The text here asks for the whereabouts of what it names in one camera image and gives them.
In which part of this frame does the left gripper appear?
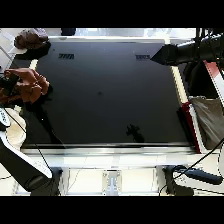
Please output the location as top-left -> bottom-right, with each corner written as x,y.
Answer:
0,73 -> 20,98

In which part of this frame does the brown shirt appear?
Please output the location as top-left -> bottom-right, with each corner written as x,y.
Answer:
0,67 -> 51,105

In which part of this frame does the black garment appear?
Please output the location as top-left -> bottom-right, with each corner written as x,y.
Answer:
15,41 -> 53,62

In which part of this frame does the cream garment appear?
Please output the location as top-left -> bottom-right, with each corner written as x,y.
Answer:
5,107 -> 28,150

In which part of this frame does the dark brown garment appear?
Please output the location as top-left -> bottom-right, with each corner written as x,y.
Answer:
13,28 -> 50,50

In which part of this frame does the grey garment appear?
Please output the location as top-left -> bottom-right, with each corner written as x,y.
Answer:
189,95 -> 224,150

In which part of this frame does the black cable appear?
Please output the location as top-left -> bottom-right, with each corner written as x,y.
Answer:
3,108 -> 57,189
157,137 -> 224,197

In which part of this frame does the silver frame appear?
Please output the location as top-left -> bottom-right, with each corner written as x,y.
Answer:
13,143 -> 216,197

